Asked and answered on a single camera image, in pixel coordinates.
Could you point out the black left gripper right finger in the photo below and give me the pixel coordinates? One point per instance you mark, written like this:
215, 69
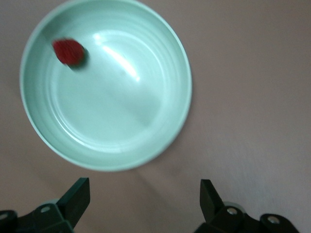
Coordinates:
211, 204

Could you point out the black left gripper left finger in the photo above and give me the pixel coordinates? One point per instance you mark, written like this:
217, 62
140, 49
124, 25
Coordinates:
73, 206

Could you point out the red strawberry with green cap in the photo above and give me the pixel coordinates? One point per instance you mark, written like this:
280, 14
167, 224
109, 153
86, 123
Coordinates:
68, 51

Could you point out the light green round plate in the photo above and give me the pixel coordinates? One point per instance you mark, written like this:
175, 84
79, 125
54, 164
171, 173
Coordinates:
109, 109

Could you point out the brown table mat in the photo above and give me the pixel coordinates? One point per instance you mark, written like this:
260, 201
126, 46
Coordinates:
243, 97

